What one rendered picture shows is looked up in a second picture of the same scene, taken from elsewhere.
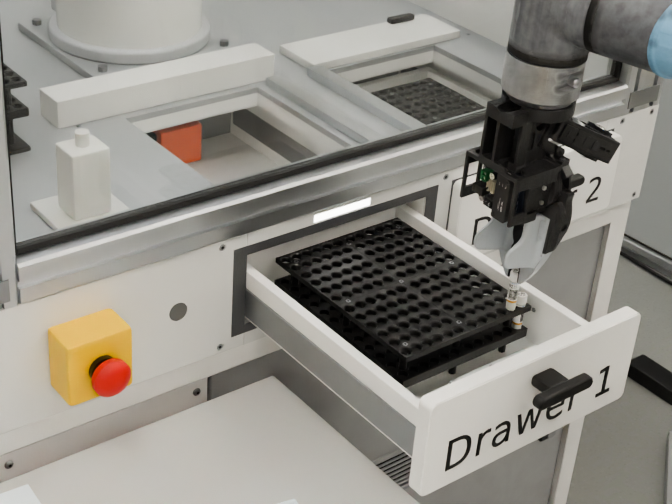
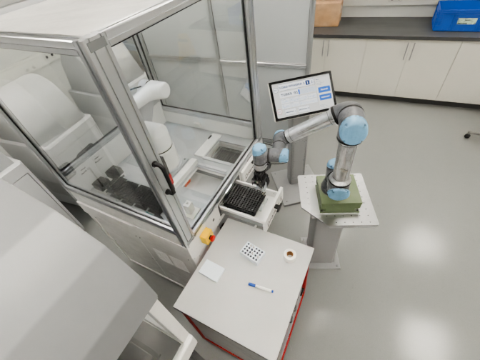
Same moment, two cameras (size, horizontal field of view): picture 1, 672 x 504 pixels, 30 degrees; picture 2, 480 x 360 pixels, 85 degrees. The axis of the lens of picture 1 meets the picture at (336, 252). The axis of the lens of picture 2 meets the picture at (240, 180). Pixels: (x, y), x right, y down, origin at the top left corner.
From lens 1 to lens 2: 0.62 m
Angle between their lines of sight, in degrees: 20
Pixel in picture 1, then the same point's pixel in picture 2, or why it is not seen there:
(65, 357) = (205, 239)
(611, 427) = not seen: hidden behind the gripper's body
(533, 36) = (258, 162)
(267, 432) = (233, 228)
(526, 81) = (259, 168)
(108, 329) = (208, 231)
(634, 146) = not seen: hidden behind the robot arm
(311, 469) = (244, 232)
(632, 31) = (275, 158)
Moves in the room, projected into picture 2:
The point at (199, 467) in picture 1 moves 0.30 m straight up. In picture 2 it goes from (228, 241) to (220, 211)
